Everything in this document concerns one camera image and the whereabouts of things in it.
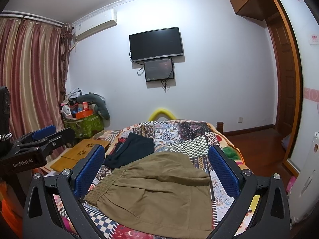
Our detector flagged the olive khaki pants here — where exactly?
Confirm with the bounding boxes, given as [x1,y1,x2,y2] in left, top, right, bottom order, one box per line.
[85,152,213,238]

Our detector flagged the green patterned storage bag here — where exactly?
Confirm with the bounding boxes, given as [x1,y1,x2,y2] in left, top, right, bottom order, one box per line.
[63,114,104,139]

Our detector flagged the orange box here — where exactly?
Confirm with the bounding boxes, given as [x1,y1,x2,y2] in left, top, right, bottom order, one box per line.
[76,101,94,119]

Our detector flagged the white appliance with stickers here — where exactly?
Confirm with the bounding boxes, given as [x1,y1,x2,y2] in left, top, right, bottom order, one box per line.
[288,132,319,224]

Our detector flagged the grey plush pillow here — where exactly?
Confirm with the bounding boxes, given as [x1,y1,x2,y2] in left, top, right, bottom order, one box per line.
[76,93,110,120]

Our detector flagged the dark navy folded garment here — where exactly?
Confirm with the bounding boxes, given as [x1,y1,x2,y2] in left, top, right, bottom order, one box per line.
[103,133,154,169]

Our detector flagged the pink striped curtain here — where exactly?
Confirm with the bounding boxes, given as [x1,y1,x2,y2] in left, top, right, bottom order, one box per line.
[1,17,72,138]

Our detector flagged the colourful patchwork bed quilt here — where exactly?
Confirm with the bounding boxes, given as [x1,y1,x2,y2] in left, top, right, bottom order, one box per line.
[43,119,261,239]

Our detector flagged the brown wooden door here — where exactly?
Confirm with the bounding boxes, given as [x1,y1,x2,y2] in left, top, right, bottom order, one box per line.
[264,0,303,160]

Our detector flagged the wooden overhead cabinet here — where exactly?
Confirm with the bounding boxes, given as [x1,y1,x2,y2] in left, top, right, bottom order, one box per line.
[230,0,277,21]

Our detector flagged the white wall air conditioner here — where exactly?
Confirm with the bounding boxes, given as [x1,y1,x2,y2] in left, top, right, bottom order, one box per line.
[75,9,117,40]

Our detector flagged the small black wall monitor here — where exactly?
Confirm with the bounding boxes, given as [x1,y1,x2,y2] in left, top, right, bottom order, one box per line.
[144,58,174,82]

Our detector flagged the black wall television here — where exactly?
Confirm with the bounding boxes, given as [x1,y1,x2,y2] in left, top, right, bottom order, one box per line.
[129,27,184,62]

